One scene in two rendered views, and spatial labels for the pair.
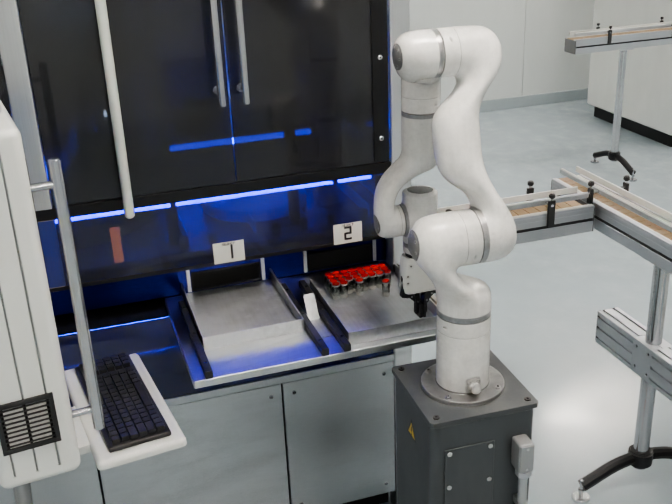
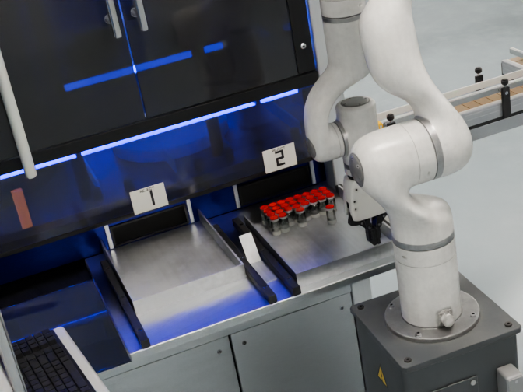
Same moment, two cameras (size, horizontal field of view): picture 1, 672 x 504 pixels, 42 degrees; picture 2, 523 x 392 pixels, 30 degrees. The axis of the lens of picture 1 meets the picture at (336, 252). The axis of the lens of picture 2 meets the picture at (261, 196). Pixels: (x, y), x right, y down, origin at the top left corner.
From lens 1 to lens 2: 0.10 m
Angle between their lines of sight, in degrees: 2
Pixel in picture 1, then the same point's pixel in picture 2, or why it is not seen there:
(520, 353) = (489, 257)
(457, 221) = (402, 136)
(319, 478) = not seen: outside the picture
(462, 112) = (392, 11)
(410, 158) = (339, 68)
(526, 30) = not seen: outside the picture
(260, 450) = not seen: outside the picture
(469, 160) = (407, 64)
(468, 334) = (432, 261)
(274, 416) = (226, 372)
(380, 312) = (328, 243)
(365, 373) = (321, 310)
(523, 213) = (475, 106)
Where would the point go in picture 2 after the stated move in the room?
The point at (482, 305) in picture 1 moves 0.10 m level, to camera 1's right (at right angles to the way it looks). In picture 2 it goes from (444, 226) to (496, 217)
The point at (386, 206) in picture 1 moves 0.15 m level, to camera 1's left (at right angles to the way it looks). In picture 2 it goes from (319, 127) to (246, 140)
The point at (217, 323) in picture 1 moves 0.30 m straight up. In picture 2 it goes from (147, 281) to (117, 163)
